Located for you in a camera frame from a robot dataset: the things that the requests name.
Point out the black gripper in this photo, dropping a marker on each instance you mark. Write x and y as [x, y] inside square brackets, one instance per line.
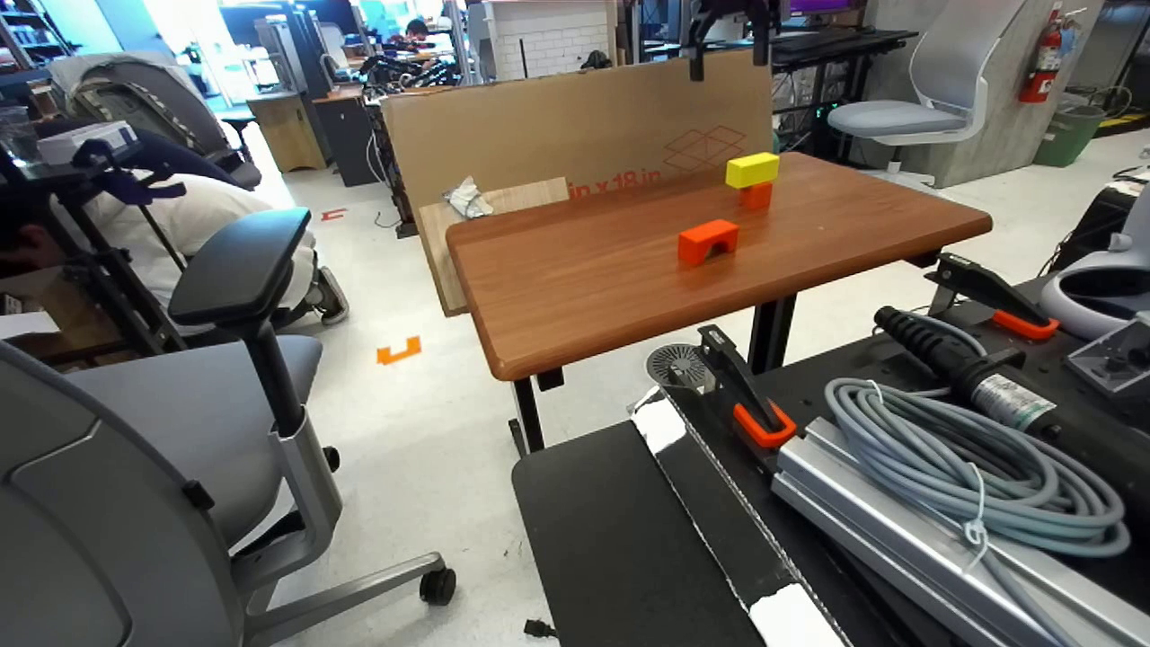
[739, 5]

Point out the yellow rectangular block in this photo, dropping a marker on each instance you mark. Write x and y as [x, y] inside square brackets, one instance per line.
[752, 170]

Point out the small orange cube block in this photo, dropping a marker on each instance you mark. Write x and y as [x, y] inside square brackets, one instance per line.
[756, 200]

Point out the orange arch block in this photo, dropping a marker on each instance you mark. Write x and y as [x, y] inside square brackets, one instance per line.
[707, 242]

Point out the brown cardboard box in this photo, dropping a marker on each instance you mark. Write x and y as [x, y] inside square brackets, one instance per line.
[563, 132]

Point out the white office chair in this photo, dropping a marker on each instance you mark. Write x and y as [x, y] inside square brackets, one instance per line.
[922, 95]

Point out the red fire extinguisher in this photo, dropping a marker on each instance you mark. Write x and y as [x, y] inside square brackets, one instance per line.
[1044, 54]

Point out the green bin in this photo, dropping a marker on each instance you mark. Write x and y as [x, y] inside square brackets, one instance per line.
[1064, 133]

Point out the white grey round device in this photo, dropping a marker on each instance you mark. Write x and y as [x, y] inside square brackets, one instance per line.
[1097, 283]

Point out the grey plastic tray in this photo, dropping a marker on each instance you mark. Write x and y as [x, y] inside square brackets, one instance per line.
[1116, 357]

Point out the aluminium extrusion bar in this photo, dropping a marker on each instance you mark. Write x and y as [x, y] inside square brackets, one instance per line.
[912, 542]

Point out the white tape label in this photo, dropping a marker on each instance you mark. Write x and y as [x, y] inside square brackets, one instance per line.
[791, 615]

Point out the dark grey reclined chair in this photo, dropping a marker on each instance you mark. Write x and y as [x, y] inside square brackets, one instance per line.
[156, 119]

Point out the grey office chair with armrest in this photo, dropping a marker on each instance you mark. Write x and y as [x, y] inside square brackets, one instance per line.
[145, 478]

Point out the orange bracket on floor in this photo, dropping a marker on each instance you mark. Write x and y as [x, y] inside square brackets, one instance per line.
[400, 349]

